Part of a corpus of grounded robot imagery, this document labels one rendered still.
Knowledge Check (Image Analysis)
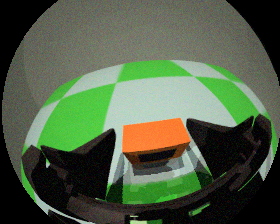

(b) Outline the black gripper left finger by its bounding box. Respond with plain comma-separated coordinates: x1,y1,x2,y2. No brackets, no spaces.
40,128,116,199

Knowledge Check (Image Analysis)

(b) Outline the orange block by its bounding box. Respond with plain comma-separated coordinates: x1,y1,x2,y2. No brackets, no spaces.
122,118,191,164

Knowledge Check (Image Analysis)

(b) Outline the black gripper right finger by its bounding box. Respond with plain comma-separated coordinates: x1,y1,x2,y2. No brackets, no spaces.
186,116,254,181

